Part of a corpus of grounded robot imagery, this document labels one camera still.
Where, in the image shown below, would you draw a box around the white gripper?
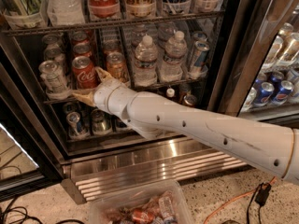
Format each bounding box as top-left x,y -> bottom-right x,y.
72,66 -> 136,120

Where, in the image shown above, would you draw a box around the red coke can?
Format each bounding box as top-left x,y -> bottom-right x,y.
71,31 -> 90,46
73,44 -> 93,59
72,56 -> 99,89

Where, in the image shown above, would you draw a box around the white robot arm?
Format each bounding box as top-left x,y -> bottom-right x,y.
72,67 -> 299,185

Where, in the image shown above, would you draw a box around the front orange soda can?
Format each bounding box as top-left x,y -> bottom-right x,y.
106,51 -> 130,86

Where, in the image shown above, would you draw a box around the orange soda can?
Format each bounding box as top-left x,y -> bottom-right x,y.
106,51 -> 130,86
103,40 -> 121,57

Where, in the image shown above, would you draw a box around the bottom green silver can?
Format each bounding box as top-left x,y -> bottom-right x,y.
91,109 -> 112,135

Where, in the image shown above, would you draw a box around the rear orange soda can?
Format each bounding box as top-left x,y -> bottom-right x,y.
103,40 -> 121,57

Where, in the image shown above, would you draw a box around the front silver soda can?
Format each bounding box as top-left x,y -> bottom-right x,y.
38,60 -> 71,100

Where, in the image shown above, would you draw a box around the silver soda can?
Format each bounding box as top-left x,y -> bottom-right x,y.
44,48 -> 68,74
42,34 -> 64,49
38,60 -> 71,100

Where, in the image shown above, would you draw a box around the bottom left blue can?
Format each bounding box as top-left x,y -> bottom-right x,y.
66,112 -> 89,139

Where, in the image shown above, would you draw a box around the rear silver soda can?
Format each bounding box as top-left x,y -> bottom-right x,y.
42,34 -> 64,49

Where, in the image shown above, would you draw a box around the top shelf white bottle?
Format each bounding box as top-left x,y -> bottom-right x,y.
47,0 -> 85,26

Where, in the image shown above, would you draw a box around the top shelf coke bottle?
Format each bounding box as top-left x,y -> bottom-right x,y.
88,0 -> 120,18

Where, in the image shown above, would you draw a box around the bottom brown can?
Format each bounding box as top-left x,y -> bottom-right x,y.
182,94 -> 197,107

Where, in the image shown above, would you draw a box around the left glass fridge door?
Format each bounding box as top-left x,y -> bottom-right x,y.
0,64 -> 63,202

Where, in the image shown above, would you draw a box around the glass fridge door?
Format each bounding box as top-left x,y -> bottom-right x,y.
207,0 -> 299,116
0,64 -> 63,202

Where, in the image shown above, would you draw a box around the front slim blue can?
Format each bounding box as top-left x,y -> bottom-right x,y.
188,40 -> 210,78

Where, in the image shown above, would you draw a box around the slim blue can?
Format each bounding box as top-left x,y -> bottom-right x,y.
188,40 -> 210,78
192,31 -> 207,42

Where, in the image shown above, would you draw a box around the top shelf green cans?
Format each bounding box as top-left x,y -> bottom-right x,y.
1,0 -> 48,30

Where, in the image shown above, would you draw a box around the steel fridge base grille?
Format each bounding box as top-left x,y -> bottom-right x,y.
62,135 -> 246,204

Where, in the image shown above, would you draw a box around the rear slim blue can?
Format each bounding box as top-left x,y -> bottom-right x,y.
192,31 -> 207,42

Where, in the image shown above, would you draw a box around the red can in bin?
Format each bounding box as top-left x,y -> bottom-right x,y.
132,209 -> 155,224

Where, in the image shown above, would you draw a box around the right glass fridge door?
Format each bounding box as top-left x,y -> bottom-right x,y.
207,0 -> 299,116

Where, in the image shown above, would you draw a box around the left blue pepsi can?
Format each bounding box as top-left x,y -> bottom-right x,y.
253,82 -> 274,106

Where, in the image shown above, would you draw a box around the right blue pepsi can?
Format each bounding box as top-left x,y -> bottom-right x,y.
271,80 -> 293,105

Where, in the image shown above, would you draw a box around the front left water bottle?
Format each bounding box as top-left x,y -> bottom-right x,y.
135,35 -> 158,87

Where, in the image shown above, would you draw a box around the water bottle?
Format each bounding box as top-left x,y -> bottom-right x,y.
131,24 -> 148,48
158,21 -> 177,49
159,31 -> 188,82
135,35 -> 158,87

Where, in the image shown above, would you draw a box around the rear left water bottle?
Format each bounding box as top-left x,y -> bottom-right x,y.
131,24 -> 148,48

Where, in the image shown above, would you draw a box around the bottom small bottle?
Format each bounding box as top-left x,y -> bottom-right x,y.
166,88 -> 176,101

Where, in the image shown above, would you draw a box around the front right water bottle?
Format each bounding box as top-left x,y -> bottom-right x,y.
159,31 -> 188,82

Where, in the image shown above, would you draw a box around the rear right water bottle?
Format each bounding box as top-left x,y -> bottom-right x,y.
158,21 -> 177,49

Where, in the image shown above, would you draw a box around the clear plastic bin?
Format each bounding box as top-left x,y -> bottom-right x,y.
89,180 -> 194,224

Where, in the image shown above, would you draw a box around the crushed bottle in bin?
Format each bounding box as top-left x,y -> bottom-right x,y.
158,197 -> 176,222

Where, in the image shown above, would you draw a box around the top wire shelf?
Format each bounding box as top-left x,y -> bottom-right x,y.
1,9 -> 224,36

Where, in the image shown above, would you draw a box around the wire shelf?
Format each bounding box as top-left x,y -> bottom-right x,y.
45,77 -> 206,104
1,9 -> 224,36

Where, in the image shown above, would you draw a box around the middle wire shelf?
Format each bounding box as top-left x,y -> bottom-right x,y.
45,77 -> 206,104

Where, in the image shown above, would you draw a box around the black floor cables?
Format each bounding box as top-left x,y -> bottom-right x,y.
0,196 -> 85,224

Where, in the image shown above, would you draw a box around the orange extension cord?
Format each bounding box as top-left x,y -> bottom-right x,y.
203,175 -> 278,224

